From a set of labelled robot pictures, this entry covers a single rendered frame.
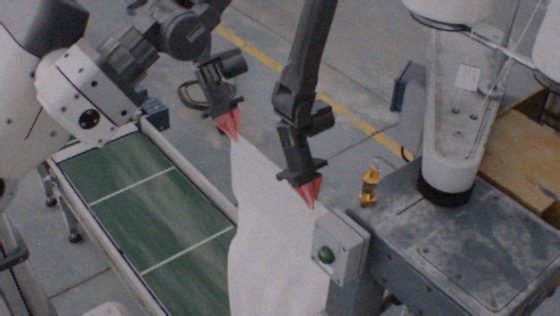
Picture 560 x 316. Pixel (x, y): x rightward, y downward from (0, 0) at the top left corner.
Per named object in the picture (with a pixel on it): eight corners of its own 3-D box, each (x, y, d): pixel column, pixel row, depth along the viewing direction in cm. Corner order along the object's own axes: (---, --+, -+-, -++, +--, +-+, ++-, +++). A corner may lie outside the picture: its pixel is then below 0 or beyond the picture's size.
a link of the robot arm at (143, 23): (120, 29, 89) (134, 41, 86) (166, -15, 90) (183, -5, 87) (151, 65, 96) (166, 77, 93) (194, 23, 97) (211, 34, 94)
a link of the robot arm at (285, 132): (269, 120, 122) (284, 122, 118) (294, 109, 126) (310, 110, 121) (277, 151, 124) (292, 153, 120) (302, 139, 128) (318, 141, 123)
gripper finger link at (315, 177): (331, 206, 126) (320, 166, 123) (306, 220, 122) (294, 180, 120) (312, 201, 132) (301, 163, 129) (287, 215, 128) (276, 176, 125)
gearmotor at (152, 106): (116, 110, 287) (112, 85, 278) (142, 100, 295) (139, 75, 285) (144, 139, 270) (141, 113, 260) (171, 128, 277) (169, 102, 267)
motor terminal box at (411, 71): (385, 120, 130) (393, 77, 123) (397, 99, 137) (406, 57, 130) (419, 132, 127) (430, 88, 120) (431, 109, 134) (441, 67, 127)
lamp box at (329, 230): (309, 258, 91) (314, 218, 86) (330, 245, 94) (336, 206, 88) (341, 288, 87) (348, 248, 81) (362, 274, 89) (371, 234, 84)
